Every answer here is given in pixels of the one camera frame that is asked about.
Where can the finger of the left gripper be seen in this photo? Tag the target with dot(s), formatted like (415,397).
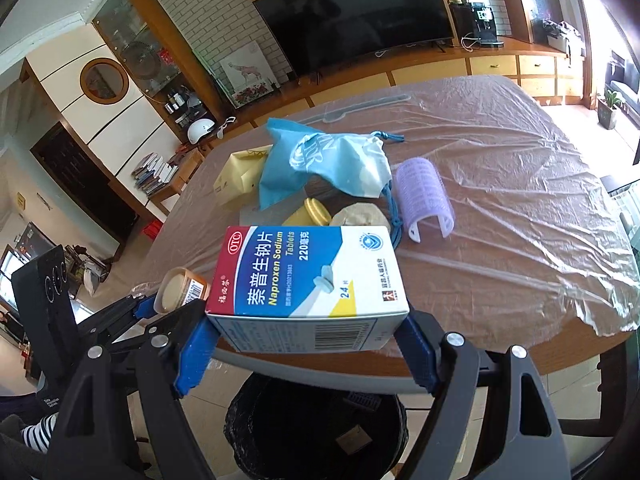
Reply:
(126,338)
(142,307)

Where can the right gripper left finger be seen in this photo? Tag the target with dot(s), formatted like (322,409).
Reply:
(93,437)

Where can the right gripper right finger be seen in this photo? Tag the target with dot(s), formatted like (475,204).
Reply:
(520,436)

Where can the small orange lidded cup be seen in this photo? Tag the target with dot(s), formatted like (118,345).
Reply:
(178,288)

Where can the Naproxen medicine box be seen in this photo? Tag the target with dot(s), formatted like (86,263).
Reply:
(307,289)

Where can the yellow paper envelope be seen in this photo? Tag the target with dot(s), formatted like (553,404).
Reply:
(241,173)

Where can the beige paper puck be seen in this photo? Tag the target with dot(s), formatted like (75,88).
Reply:
(360,214)

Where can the yellow plastic tub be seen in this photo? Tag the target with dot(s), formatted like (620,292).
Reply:
(311,213)

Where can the light blue drawstring bag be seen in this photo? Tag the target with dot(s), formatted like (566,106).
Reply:
(354,163)

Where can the black trash bin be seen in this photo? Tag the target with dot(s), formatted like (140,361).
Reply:
(286,430)

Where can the stack of books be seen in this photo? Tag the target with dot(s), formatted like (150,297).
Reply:
(154,172)

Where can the clear plastic table cover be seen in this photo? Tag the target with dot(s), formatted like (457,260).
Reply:
(458,197)

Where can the purple hair roller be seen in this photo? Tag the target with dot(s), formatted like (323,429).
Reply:
(421,195)

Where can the white dome lamp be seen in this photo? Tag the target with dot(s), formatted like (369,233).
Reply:
(199,129)

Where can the glass display cabinet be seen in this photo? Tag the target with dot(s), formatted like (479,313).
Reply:
(160,62)

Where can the potted green plant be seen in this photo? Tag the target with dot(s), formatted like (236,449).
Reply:
(608,104)

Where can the wooden tv cabinet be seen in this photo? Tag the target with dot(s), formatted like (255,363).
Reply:
(549,76)

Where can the dark armchair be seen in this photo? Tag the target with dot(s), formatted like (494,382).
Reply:
(622,77)

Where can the white printer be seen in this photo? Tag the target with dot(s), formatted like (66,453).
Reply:
(563,37)

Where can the black coffee machine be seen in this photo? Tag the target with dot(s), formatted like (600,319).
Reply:
(475,25)

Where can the large black television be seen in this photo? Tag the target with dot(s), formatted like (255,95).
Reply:
(316,34)

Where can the round wall picture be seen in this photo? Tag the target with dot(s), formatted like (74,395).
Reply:
(104,81)

